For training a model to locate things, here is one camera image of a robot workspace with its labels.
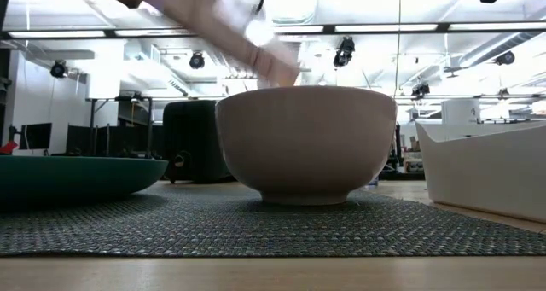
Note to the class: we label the black computer monitor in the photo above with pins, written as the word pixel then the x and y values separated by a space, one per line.
pixel 36 136

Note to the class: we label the green plate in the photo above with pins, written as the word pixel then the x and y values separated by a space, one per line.
pixel 72 176

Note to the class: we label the black toaster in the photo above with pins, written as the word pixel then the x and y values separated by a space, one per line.
pixel 192 141

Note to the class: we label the white bowl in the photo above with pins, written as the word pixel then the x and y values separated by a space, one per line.
pixel 307 141

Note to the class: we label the white plastic bin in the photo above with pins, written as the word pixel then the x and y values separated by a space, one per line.
pixel 486 171

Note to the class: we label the black ceiling spotlight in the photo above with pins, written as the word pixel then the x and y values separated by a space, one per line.
pixel 196 61
pixel 344 52
pixel 505 58
pixel 420 90
pixel 58 70

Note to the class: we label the dark woven placemat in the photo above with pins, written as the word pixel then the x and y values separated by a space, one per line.
pixel 256 227

